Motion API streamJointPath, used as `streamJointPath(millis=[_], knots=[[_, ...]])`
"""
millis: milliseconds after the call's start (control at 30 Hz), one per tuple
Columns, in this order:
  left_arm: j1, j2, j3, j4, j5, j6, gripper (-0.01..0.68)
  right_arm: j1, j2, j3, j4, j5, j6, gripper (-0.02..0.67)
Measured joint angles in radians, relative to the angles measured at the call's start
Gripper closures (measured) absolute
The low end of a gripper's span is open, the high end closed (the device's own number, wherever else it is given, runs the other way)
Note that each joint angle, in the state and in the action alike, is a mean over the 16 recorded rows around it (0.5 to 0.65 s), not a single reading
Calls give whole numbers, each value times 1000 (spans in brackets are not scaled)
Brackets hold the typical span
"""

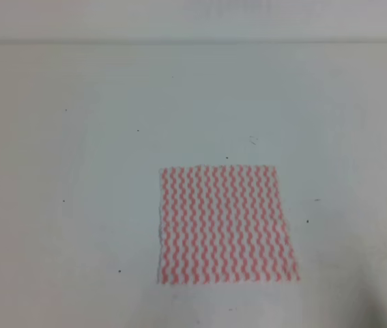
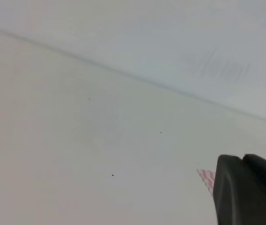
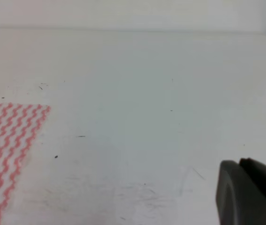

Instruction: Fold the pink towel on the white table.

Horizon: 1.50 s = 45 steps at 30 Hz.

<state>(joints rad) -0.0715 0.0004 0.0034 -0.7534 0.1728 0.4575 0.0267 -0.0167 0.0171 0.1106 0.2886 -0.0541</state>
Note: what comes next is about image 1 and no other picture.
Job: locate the pink white wavy striped towel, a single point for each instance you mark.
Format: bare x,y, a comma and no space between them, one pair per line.
223,224

